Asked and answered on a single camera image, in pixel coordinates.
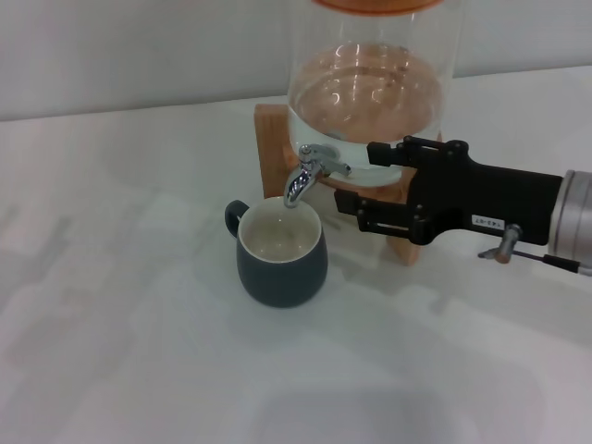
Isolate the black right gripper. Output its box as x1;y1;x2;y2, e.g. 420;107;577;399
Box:
333;135;564;247

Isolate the chrome dispenser faucet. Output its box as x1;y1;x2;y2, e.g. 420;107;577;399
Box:
282;142;352;210

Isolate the black ceramic cup white inside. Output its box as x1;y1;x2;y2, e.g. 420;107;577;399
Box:
224;196;329;307

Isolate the glass water dispenser jar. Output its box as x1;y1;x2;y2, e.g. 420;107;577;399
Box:
285;0;465;187

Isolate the wooden dispenser stand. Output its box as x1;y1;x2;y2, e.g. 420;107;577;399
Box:
253;103;444;268

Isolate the right gripper cable with plugs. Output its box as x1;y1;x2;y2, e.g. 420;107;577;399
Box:
477;224;592;278

